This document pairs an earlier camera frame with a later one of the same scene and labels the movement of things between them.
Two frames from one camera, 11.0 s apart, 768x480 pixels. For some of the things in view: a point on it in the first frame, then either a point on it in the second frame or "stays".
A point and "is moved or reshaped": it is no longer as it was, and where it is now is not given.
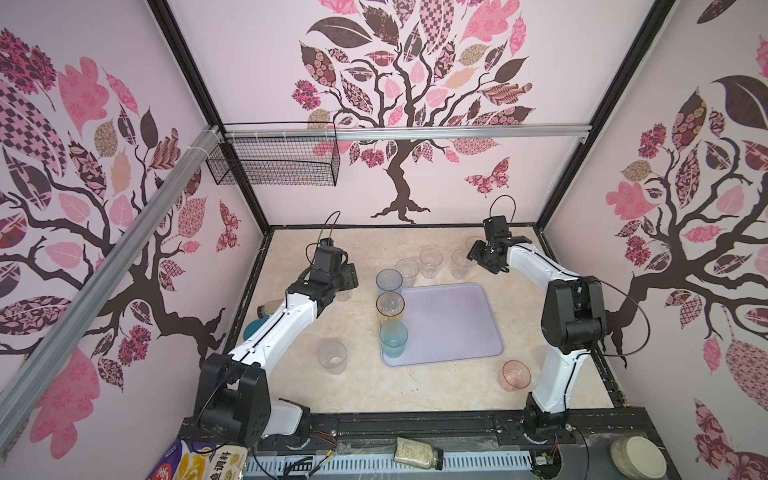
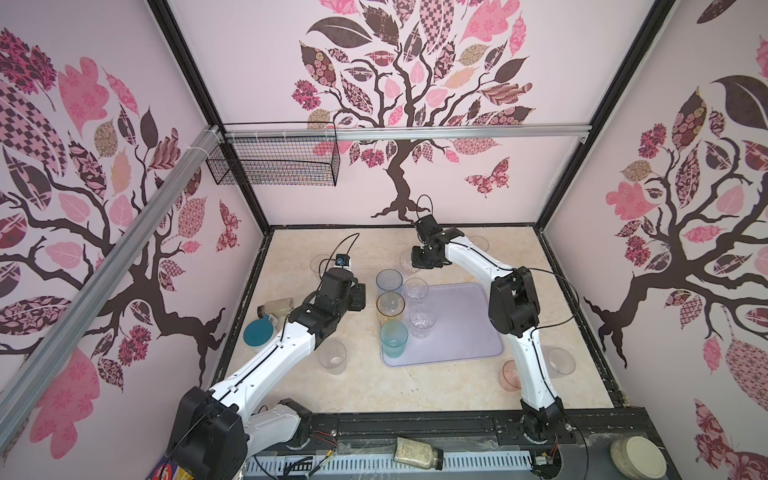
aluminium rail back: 399,133 stays
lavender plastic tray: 447,323 stays
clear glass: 470,241 stays
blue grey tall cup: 389,280 stays
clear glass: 409,269 to 422,318
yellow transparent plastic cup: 390,306 stays
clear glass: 460,263 is moved or reshaped
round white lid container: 638,458 stays
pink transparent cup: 514,375 stays
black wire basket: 277,154 stays
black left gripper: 349,276 to 358,297
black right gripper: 474,256 to 417,263
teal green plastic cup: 394,337 stays
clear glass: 430,260 is moved or reshaped
